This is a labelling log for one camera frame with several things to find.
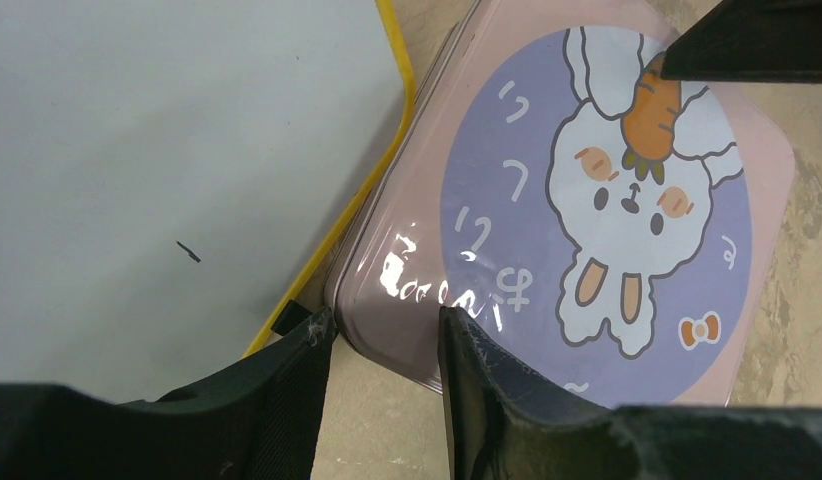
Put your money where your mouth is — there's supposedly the yellow framed whiteboard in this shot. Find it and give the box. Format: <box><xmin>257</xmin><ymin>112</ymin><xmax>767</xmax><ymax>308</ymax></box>
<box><xmin>0</xmin><ymin>1</ymin><xmax>414</xmax><ymax>402</ymax></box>

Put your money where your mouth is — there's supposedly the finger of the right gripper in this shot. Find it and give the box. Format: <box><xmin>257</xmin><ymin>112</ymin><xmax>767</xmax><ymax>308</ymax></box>
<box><xmin>661</xmin><ymin>0</ymin><xmax>822</xmax><ymax>84</ymax></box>

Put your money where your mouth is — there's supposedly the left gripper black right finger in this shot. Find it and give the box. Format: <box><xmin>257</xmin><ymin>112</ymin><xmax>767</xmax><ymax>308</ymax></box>
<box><xmin>438</xmin><ymin>307</ymin><xmax>822</xmax><ymax>479</ymax></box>

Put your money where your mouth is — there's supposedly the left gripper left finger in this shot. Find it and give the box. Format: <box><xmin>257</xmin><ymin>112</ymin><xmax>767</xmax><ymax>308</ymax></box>
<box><xmin>0</xmin><ymin>308</ymin><xmax>337</xmax><ymax>479</ymax></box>

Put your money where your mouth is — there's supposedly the silver metal box lid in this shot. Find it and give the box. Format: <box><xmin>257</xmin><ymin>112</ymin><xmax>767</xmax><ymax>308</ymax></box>
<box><xmin>324</xmin><ymin>1</ymin><xmax>795</xmax><ymax>407</ymax></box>

